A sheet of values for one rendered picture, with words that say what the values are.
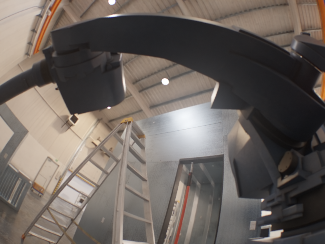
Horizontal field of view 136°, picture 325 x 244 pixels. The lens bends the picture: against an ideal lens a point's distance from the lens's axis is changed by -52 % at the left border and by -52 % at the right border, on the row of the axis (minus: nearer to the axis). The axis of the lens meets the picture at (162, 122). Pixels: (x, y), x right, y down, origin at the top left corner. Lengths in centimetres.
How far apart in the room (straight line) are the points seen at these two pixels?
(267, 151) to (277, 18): 763
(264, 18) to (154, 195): 762
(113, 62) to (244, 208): 146
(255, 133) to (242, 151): 11
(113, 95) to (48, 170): 1012
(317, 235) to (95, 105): 89
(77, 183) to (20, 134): 925
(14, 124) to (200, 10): 721
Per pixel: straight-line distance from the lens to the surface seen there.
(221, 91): 35
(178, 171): 176
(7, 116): 278
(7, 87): 103
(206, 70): 36
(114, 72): 67
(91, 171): 1175
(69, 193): 1146
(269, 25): 774
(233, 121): 194
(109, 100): 73
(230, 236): 138
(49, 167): 1066
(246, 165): 52
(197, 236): 507
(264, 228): 594
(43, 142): 1062
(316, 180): 37
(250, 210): 139
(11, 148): 271
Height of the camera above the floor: 124
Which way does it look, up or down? 42 degrees up
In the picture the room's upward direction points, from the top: 20 degrees clockwise
